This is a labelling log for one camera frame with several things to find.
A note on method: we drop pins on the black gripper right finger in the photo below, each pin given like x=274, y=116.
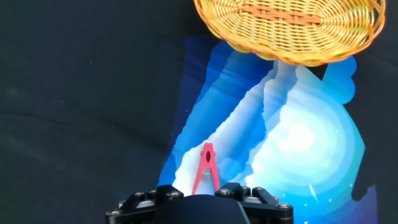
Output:
x=261, y=202

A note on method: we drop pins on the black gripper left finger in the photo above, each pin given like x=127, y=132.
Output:
x=140, y=205

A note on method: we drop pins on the red plastic clamp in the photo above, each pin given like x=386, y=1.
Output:
x=207, y=164

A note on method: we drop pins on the orange yellow woven basket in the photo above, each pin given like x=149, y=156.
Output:
x=289, y=28

